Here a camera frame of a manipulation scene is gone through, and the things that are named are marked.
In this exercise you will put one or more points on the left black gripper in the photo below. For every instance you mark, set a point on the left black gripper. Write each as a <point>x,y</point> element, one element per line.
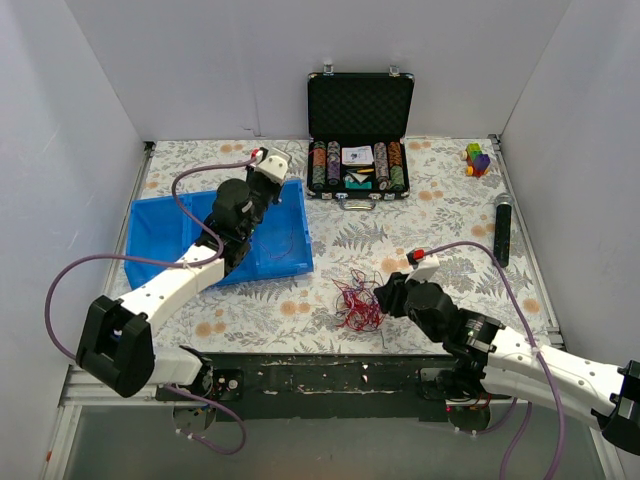
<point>265,185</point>

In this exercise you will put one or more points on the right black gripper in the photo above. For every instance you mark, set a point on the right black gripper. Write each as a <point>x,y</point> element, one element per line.
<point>388,293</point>

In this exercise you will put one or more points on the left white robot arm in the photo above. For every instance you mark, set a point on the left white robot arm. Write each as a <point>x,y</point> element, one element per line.
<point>116,345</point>

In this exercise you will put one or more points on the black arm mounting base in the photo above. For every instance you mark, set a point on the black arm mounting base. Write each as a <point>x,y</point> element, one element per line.
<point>428,388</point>

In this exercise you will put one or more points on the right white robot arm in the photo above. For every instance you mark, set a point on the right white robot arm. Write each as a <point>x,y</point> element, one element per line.
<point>496,359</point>

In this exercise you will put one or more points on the blue plastic divided bin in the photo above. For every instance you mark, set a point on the blue plastic divided bin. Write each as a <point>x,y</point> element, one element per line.
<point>280,246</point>

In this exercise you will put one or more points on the black handheld microphone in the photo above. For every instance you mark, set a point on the black handheld microphone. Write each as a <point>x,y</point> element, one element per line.
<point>502,229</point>

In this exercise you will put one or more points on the playing card deck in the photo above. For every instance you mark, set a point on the playing card deck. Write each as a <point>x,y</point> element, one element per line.
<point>357,156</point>

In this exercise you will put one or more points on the black poker chip case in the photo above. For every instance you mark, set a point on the black poker chip case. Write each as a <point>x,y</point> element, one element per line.
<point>352,110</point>

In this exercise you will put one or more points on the colourful toy block train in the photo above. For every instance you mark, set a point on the colourful toy block train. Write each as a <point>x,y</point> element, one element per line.
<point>477,161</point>

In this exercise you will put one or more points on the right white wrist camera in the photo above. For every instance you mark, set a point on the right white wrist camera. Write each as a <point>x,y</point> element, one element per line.
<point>423,264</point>

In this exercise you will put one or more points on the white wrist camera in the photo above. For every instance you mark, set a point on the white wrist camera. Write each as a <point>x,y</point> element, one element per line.
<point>273,164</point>
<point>423,264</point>

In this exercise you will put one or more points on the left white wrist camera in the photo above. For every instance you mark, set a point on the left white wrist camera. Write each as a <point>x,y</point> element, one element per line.
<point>273,164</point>

